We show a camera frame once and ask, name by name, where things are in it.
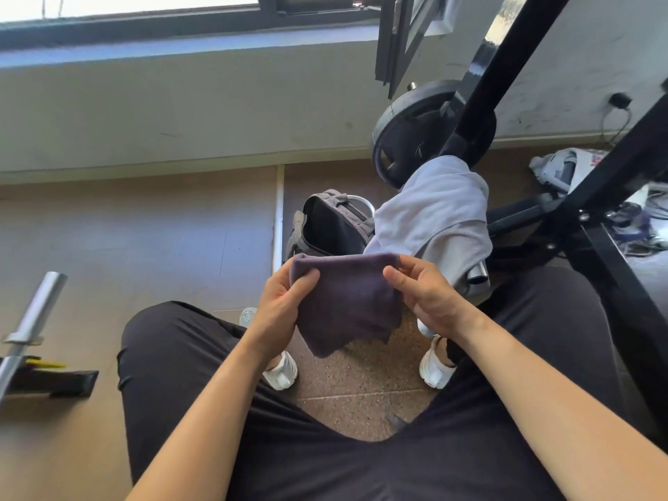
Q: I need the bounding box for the person's right hand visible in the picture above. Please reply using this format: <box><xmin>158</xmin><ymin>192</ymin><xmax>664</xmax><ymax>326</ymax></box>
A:
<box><xmin>382</xmin><ymin>254</ymin><xmax>470</xmax><ymax>346</ymax></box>

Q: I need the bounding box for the person's left hand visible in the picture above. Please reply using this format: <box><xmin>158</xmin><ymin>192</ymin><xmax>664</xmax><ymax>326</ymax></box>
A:
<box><xmin>250</xmin><ymin>257</ymin><xmax>321</xmax><ymax>369</ymax></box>

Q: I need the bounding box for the grey towel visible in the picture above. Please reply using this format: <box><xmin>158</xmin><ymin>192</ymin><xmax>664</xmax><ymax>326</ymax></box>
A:
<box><xmin>417</xmin><ymin>219</ymin><xmax>494</xmax><ymax>299</ymax></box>

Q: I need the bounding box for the dark purple towel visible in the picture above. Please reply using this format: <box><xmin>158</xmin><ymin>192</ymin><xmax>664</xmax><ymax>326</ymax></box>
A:
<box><xmin>288</xmin><ymin>253</ymin><xmax>404</xmax><ymax>360</ymax></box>

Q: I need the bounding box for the pale lavender towel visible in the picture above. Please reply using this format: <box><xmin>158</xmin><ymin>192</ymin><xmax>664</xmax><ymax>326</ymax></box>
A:
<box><xmin>363</xmin><ymin>154</ymin><xmax>490</xmax><ymax>257</ymax></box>

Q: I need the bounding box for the grey backpack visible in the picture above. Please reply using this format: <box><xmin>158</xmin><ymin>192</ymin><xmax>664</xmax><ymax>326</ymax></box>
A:
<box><xmin>284</xmin><ymin>189</ymin><xmax>376</xmax><ymax>262</ymax></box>

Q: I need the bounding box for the person's left forearm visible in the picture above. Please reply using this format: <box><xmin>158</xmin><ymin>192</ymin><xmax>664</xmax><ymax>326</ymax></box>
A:
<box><xmin>125</xmin><ymin>328</ymin><xmax>293</xmax><ymax>501</ymax></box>

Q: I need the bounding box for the person's right forearm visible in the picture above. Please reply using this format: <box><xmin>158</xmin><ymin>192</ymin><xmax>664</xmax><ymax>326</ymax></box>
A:
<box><xmin>446</xmin><ymin>307</ymin><xmax>668</xmax><ymax>501</ymax></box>

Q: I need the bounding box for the white left shoe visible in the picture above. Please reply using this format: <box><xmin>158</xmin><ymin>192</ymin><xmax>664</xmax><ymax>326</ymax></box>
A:
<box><xmin>239</xmin><ymin>306</ymin><xmax>299</xmax><ymax>392</ymax></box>

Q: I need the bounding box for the white shoe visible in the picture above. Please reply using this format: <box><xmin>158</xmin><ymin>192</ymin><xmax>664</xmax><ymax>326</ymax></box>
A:
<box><xmin>239</xmin><ymin>306</ymin><xmax>299</xmax><ymax>392</ymax></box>
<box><xmin>417</xmin><ymin>317</ymin><xmax>460</xmax><ymax>390</ymax></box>

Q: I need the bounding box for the white right shoe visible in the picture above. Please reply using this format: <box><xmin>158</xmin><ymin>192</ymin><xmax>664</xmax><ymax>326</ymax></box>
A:
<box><xmin>417</xmin><ymin>317</ymin><xmax>460</xmax><ymax>390</ymax></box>

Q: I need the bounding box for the pale floor divider strip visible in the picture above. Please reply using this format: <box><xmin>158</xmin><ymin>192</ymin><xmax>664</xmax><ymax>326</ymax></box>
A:
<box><xmin>271</xmin><ymin>164</ymin><xmax>285</xmax><ymax>275</ymax></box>

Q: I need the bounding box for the black weight plate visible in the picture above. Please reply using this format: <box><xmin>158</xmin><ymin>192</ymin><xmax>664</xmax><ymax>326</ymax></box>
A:
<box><xmin>371</xmin><ymin>79</ymin><xmax>497</xmax><ymax>189</ymax></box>

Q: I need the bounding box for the white printed bag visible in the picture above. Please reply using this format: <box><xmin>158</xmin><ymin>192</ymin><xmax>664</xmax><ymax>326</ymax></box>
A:
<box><xmin>528</xmin><ymin>147</ymin><xmax>609</xmax><ymax>196</ymax></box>

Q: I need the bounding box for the yellow black squat rack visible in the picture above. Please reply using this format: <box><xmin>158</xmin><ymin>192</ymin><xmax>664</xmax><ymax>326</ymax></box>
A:
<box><xmin>0</xmin><ymin>355</ymin><xmax>100</xmax><ymax>400</ymax></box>

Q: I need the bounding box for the silver barbell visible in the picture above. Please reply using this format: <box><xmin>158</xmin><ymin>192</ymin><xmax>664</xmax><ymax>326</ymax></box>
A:
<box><xmin>0</xmin><ymin>271</ymin><xmax>69</xmax><ymax>408</ymax></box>

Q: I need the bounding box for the black open window sash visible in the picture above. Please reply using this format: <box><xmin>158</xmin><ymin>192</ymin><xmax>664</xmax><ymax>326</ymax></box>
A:
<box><xmin>374</xmin><ymin>0</ymin><xmax>450</xmax><ymax>100</ymax></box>

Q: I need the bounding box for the pile of cables and bags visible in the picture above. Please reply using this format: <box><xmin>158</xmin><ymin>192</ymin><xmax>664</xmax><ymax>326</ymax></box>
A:
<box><xmin>605</xmin><ymin>182</ymin><xmax>668</xmax><ymax>257</ymax></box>

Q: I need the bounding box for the black weight machine frame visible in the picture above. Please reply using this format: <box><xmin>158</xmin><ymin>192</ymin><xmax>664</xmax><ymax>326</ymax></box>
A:
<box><xmin>438</xmin><ymin>0</ymin><xmax>668</xmax><ymax>434</ymax></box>

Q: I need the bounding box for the black charger with cable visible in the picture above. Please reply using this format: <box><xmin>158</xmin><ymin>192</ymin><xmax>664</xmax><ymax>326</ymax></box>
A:
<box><xmin>600</xmin><ymin>92</ymin><xmax>633</xmax><ymax>147</ymax></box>

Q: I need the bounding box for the black window frame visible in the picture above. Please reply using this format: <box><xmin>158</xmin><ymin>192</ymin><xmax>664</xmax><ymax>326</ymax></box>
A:
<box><xmin>0</xmin><ymin>0</ymin><xmax>382</xmax><ymax>50</ymax></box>

